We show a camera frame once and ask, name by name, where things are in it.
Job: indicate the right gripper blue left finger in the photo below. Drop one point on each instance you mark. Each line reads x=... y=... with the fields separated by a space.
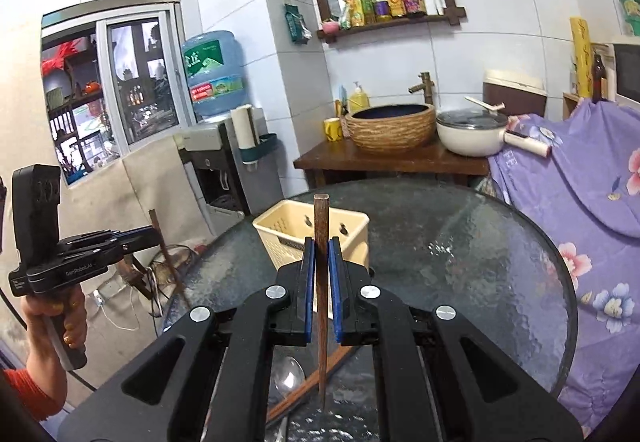
x=305 y=290

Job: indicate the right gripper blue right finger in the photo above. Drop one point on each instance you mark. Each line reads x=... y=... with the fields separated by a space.
x=339 y=289

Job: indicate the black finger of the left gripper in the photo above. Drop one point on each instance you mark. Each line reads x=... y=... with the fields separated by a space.
x=139 y=239

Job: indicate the brown wooden chopstick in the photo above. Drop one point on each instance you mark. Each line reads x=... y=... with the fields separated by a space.
x=321 y=238
x=310 y=385
x=179 y=287

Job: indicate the all steel spoon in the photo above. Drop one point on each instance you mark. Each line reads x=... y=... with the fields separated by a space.
x=288 y=376

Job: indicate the person's left forearm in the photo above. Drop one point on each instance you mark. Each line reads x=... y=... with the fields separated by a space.
x=32 y=389

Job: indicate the person's left hand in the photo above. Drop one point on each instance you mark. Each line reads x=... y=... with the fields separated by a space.
x=49 y=320

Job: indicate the cream plastic utensil holder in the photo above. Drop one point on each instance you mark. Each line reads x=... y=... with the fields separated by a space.
x=284 y=227

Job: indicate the water dispenser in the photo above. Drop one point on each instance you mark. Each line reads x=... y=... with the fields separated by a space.
x=226 y=189

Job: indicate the yellow mug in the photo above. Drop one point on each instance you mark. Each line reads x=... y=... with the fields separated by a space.
x=333 y=130

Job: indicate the round glass table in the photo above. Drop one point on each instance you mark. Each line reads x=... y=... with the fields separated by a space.
x=431 y=244

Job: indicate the woven pattern basin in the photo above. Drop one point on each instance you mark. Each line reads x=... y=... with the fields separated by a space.
x=392 y=129

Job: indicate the yellow soap bottle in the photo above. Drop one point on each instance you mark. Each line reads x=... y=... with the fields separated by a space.
x=358 y=100

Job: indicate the paper cup stack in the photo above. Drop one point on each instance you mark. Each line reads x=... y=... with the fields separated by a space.
x=244 y=127

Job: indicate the white pan with lid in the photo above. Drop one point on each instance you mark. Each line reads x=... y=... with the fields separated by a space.
x=480 y=133

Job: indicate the brass faucet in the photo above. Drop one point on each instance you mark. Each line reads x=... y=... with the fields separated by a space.
x=426 y=86

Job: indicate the blue water jug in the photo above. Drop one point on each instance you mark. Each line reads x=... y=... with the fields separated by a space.
x=214 y=64

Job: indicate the green hanging packet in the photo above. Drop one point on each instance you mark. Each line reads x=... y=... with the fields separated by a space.
x=297 y=28

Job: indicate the brown white rice cooker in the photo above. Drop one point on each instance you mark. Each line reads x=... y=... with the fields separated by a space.
x=520 y=93

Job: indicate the purple floral cloth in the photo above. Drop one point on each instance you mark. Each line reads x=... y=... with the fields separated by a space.
x=585 y=196

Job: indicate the dark brown glass bottle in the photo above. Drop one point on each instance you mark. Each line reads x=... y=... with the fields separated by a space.
x=599 y=79

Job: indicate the yellow roll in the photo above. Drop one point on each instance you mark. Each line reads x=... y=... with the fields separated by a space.
x=583 y=56

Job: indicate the white microwave oven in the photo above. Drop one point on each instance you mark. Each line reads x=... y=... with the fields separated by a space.
x=622 y=59

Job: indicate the stacked green tubs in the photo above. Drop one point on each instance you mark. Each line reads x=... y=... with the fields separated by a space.
x=631 y=10

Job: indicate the window with aluminium frame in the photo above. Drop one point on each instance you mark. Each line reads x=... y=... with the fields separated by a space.
x=114 y=80

